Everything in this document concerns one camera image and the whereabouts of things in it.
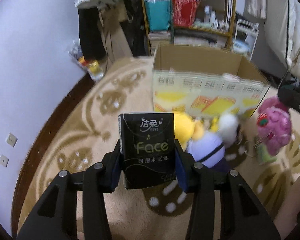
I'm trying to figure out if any black Face tissue pack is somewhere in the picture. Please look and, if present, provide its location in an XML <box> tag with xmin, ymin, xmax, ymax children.
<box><xmin>118</xmin><ymin>112</ymin><xmax>176</xmax><ymax>190</ymax></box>

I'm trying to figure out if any plastic bag with toys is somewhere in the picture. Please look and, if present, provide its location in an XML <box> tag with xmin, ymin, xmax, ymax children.
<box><xmin>68</xmin><ymin>40</ymin><xmax>105</xmax><ymax>83</ymax></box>

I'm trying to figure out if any pink bear plush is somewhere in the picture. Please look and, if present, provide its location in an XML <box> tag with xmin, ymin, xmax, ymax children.
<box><xmin>256</xmin><ymin>96</ymin><xmax>292</xmax><ymax>156</ymax></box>

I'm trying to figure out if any white rolling cart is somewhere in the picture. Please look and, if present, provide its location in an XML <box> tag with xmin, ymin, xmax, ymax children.
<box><xmin>232</xmin><ymin>19</ymin><xmax>259</xmax><ymax>61</ymax></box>

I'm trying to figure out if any black hanging garment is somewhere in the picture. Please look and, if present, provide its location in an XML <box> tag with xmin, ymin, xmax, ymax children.
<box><xmin>78</xmin><ymin>8</ymin><xmax>106</xmax><ymax>61</ymax></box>

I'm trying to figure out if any cardboard box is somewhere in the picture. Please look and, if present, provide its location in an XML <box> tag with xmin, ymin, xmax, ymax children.
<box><xmin>152</xmin><ymin>44</ymin><xmax>269</xmax><ymax>119</ymax></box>

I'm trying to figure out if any cream office chair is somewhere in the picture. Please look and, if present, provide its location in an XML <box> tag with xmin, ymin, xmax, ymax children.
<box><xmin>265</xmin><ymin>0</ymin><xmax>300</xmax><ymax>79</ymax></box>

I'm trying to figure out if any purple white plush doll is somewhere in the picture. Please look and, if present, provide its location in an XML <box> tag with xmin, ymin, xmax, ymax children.
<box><xmin>186</xmin><ymin>113</ymin><xmax>240</xmax><ymax>172</ymax></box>

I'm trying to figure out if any wall socket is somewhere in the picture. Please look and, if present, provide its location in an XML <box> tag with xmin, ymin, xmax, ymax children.
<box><xmin>0</xmin><ymin>154</ymin><xmax>9</xmax><ymax>167</ymax></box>
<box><xmin>6</xmin><ymin>133</ymin><xmax>18</xmax><ymax>147</ymax></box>

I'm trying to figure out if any yellow dog plush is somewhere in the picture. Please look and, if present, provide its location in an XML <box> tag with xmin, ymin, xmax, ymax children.
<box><xmin>173</xmin><ymin>112</ymin><xmax>224</xmax><ymax>156</ymax></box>

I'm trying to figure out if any stack of books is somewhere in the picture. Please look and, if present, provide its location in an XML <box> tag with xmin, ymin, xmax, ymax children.
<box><xmin>148</xmin><ymin>31</ymin><xmax>171</xmax><ymax>48</ymax></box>

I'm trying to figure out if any teal bag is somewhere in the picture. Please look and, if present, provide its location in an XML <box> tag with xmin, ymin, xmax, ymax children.
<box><xmin>143</xmin><ymin>0</ymin><xmax>171</xmax><ymax>31</ymax></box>

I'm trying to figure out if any red gift bag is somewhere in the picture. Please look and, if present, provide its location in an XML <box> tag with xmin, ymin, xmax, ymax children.
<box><xmin>172</xmin><ymin>0</ymin><xmax>200</xmax><ymax>27</ymax></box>

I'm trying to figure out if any beige patterned rug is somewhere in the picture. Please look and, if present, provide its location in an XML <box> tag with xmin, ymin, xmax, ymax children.
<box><xmin>19</xmin><ymin>57</ymin><xmax>300</xmax><ymax>239</ymax></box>

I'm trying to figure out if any wooden bookshelf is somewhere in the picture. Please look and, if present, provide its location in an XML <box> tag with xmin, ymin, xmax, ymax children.
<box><xmin>142</xmin><ymin>0</ymin><xmax>236</xmax><ymax>51</ymax></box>

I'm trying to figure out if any beige coat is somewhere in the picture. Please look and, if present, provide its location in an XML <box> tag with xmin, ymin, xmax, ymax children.
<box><xmin>98</xmin><ymin>1</ymin><xmax>133</xmax><ymax>63</ymax></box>

